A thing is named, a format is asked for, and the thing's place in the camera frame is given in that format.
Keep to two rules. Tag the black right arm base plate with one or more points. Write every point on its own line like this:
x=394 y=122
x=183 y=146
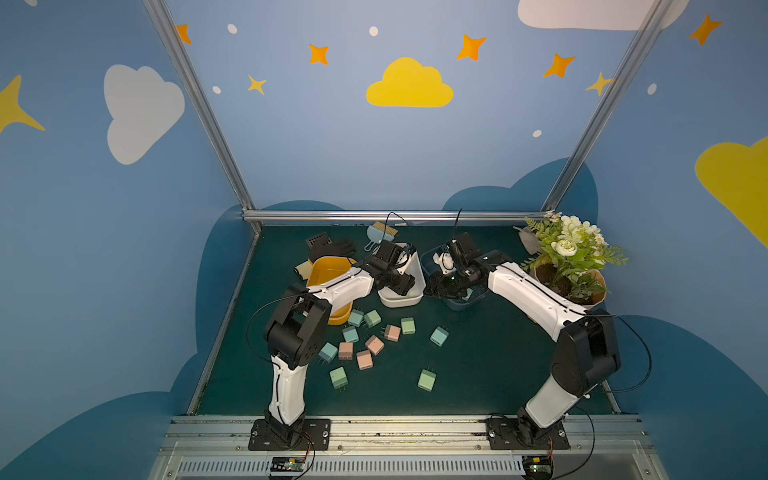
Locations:
x=512 y=433

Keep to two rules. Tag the blue plug middle cluster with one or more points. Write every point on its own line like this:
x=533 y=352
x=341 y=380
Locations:
x=350 y=334

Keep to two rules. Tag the white storage box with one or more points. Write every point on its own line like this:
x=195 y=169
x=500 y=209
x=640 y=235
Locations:
x=409 y=290

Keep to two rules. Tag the yellow storage box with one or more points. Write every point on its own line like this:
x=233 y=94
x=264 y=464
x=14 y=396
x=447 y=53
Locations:
x=328 y=268

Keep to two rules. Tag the transparent blue storage box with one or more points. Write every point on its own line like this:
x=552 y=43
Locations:
x=467 y=297

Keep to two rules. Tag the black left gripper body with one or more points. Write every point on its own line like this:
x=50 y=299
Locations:
x=399 y=282

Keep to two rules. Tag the blue plug left cluster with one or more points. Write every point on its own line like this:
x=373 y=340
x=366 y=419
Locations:
x=328 y=352

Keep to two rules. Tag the artificial green white plant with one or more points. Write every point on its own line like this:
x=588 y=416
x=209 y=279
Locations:
x=573 y=245

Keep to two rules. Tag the pink plug cluster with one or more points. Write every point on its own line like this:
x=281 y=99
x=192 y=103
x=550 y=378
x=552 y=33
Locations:
x=374 y=344

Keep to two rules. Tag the pink ribbed flower pot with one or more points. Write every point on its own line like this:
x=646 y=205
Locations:
x=587 y=288

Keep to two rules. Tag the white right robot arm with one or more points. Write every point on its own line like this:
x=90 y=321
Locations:
x=586 y=346

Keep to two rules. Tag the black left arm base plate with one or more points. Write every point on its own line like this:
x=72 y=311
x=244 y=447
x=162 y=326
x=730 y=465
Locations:
x=268 y=434

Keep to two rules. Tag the green plug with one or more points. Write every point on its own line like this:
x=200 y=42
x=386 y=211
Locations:
x=426 y=380
x=372 y=318
x=408 y=326
x=338 y=377

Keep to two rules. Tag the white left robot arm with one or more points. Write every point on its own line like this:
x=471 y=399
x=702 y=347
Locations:
x=296 y=330

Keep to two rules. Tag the blue plug cluster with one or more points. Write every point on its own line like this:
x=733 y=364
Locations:
x=328 y=352
x=350 y=334

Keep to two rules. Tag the light blue dustpan brush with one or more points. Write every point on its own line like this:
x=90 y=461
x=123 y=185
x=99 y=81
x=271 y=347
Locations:
x=378 y=232

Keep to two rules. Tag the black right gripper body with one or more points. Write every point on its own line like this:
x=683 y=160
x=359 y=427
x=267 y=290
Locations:
x=447 y=285

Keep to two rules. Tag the aluminium frame rail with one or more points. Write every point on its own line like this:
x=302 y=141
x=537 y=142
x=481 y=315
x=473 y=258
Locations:
x=375 y=215

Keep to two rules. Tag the pink plug front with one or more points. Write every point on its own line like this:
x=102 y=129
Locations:
x=364 y=360

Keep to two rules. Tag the black rubber glove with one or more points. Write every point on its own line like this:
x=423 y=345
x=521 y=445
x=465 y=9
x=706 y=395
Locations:
x=323 y=246

